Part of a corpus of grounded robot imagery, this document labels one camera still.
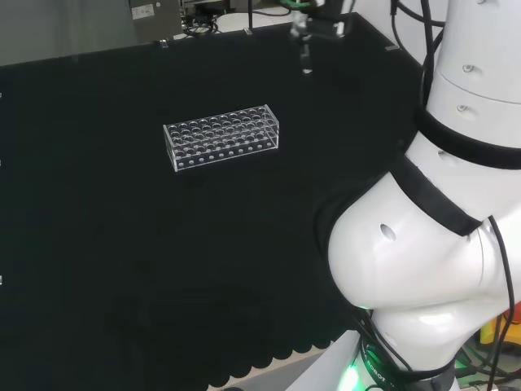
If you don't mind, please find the grey metal box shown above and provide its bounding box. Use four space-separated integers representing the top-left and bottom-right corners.
129 0 183 43

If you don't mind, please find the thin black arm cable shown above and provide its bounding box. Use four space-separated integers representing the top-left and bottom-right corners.
486 214 517 370

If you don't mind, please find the clear glass test tube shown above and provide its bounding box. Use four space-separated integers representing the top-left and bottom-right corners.
299 38 314 76

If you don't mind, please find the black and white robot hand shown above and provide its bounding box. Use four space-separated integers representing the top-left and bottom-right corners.
289 0 356 43

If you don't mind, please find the clear acrylic test tube rack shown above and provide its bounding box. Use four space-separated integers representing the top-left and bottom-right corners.
162 103 282 174

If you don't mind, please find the black cable tangle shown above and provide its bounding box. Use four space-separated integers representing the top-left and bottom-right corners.
182 11 223 39

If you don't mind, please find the black bench cloth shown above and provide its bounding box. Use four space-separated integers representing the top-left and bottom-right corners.
0 11 433 391

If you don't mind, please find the yellow stop button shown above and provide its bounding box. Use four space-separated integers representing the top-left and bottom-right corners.
479 308 521 348

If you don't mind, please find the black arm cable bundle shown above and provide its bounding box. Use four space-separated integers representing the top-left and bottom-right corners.
389 0 446 110

